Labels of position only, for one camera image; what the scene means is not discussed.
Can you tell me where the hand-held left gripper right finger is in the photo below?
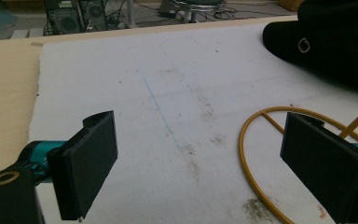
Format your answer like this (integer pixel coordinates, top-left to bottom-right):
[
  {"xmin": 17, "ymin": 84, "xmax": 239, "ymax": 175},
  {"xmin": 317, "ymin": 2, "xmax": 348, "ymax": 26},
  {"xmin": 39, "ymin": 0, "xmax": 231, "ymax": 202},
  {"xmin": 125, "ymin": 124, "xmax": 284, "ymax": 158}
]
[{"xmin": 279, "ymin": 111, "xmax": 358, "ymax": 224}]

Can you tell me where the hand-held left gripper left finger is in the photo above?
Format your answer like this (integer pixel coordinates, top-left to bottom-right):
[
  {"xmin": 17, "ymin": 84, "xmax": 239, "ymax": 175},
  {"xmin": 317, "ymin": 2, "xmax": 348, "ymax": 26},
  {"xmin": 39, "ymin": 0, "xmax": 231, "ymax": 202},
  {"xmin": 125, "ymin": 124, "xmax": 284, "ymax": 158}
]
[{"xmin": 46, "ymin": 110, "xmax": 119, "ymax": 222}]

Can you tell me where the gold wire hat stand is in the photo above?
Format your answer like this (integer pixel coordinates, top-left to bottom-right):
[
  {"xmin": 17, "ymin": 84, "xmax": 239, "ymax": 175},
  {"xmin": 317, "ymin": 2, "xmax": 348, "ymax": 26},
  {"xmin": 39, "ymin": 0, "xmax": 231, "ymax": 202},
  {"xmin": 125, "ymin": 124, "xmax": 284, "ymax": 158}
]
[{"xmin": 238, "ymin": 100, "xmax": 358, "ymax": 224}]

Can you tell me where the black cap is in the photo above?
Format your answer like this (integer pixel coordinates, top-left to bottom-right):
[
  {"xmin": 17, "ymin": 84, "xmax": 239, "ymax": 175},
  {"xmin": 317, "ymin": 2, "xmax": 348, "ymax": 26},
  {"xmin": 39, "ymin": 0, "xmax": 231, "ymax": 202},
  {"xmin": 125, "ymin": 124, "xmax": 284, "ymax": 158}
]
[{"xmin": 262, "ymin": 0, "xmax": 358, "ymax": 98}]

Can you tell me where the white foam mat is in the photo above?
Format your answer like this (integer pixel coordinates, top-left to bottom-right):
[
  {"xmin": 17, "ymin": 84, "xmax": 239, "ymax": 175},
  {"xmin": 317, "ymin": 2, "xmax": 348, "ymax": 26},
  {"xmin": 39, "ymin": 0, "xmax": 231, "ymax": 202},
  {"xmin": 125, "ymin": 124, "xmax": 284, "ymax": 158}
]
[{"xmin": 27, "ymin": 19, "xmax": 358, "ymax": 224}]

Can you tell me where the black computer tower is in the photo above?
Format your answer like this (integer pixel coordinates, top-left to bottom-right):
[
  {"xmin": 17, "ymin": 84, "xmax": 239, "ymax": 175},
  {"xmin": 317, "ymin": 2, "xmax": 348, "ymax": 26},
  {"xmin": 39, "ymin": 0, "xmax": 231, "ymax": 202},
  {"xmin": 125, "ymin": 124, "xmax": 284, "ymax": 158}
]
[{"xmin": 44, "ymin": 0, "xmax": 109, "ymax": 35}]

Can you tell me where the chrome stool base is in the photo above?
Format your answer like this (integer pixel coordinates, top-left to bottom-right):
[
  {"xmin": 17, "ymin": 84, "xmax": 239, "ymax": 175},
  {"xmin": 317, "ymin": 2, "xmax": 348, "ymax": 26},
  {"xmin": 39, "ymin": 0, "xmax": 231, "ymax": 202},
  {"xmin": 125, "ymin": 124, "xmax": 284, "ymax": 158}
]
[{"xmin": 167, "ymin": 0, "xmax": 227, "ymax": 24}]

